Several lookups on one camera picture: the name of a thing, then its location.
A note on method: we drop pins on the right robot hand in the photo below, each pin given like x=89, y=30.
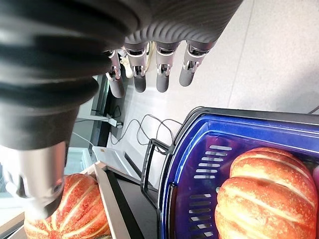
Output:
x=49, y=62

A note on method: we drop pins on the blue plastic shopping basket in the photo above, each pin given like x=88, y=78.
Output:
x=185, y=152

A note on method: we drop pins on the white power strip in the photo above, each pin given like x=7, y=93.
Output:
x=112, y=122

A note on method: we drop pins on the white flat box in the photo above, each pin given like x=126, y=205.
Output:
x=112, y=156

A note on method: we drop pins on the orange striped pumpkin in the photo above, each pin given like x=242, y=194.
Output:
x=79, y=206
x=269, y=161
x=261, y=214

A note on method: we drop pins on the light wooden crate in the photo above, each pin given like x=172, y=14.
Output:
x=112, y=204

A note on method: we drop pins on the purple eggplant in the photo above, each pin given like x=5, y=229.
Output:
x=316, y=175

